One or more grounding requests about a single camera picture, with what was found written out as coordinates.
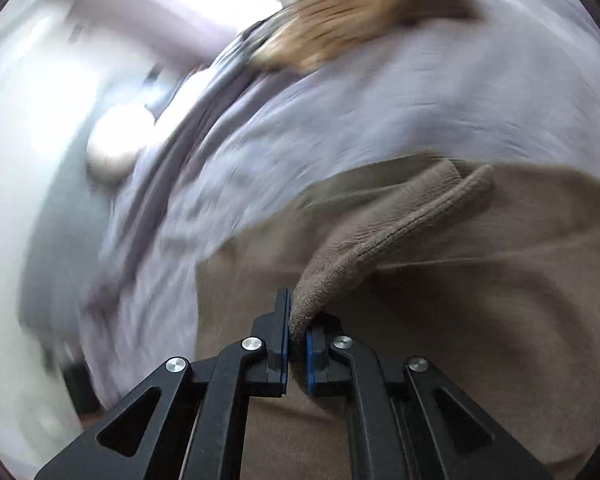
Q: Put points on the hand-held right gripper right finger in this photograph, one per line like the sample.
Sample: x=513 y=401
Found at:
x=312 y=360

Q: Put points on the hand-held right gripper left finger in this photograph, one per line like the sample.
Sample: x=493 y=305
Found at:
x=284 y=330

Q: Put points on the brown knit sweater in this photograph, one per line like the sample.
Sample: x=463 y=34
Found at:
x=480 y=285

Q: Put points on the grey bed sheet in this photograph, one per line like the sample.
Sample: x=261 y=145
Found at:
x=189 y=130

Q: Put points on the lavender embossed blanket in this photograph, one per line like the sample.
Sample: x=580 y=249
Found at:
x=380 y=110

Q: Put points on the white pillow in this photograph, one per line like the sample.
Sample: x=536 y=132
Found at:
x=114 y=145

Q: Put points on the tan striped cloth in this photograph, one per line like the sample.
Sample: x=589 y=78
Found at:
x=355 y=15

